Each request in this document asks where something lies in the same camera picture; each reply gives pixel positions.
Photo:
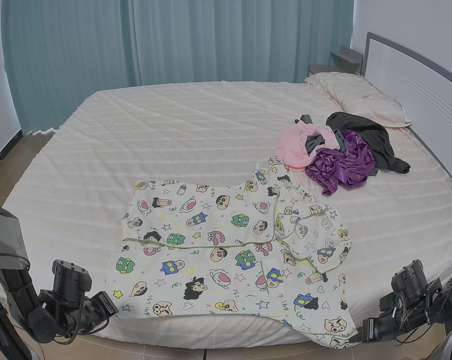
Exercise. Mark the grey bedside table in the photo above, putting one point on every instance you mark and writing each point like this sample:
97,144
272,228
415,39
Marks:
346,56

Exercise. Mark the pink garment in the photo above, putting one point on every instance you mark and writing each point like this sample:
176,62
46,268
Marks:
293,152

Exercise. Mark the purple satin garment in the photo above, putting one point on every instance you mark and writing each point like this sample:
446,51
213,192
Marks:
346,167

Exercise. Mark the bed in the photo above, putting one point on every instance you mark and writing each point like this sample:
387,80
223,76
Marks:
173,126

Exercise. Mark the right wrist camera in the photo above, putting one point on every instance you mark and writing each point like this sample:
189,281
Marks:
389,302

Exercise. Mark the white printed pyjama top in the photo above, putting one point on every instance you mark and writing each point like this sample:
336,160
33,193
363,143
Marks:
218,268

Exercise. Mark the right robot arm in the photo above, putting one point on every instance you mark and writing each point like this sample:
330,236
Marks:
432,306

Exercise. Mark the grey garment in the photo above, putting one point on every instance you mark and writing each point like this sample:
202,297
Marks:
316,144

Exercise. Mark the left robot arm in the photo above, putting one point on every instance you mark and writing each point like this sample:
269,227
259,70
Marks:
34,313

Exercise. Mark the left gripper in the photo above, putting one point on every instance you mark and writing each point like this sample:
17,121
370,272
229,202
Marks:
96,311

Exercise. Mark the black garment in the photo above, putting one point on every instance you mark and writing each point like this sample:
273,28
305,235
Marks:
376,137

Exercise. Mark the blue-green curtain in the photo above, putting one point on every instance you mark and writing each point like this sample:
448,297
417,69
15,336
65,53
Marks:
241,32
68,51

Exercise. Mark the pale pink pillow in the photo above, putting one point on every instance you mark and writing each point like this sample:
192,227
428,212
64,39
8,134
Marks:
361,99

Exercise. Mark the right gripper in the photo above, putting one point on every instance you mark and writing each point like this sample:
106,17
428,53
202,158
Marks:
379,326

